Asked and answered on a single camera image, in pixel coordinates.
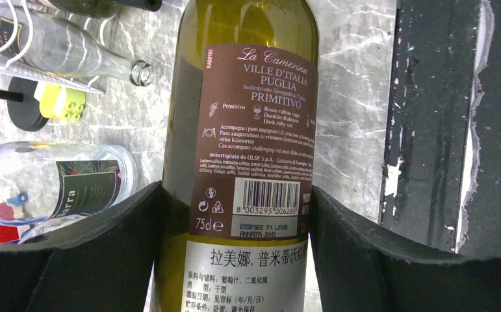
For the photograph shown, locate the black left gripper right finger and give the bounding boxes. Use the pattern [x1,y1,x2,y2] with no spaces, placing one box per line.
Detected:
[311,187,501,311]

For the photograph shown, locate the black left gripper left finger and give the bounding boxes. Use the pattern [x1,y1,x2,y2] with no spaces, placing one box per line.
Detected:
[0,182,162,311]

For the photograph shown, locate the green wine bottle brown label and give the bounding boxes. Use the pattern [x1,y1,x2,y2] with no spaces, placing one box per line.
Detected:
[150,1,319,311]

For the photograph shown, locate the clear glass wine bottle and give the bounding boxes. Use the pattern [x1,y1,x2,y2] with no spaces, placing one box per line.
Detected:
[0,3,154,86]

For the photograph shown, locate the dark green wine bottle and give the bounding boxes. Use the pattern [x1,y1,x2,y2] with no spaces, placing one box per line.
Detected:
[42,0,162,18]

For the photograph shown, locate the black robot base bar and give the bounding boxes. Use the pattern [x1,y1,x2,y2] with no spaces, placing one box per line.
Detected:
[379,1,501,257]

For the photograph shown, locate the clear round glass bottle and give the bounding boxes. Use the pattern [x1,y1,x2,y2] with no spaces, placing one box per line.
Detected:
[18,214,88,244]

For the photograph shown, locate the clear bottle dark label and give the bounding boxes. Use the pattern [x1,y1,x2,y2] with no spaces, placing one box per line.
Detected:
[0,141,138,226]

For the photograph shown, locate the yellow green toy blocks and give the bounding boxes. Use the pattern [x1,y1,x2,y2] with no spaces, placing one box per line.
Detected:
[34,82,86,120]

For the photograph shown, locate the black microphone stand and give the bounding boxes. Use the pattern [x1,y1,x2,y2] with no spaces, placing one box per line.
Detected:
[0,77,49,132]

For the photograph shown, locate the white wire wine rack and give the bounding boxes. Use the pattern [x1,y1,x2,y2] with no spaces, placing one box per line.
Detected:
[0,1,129,93]

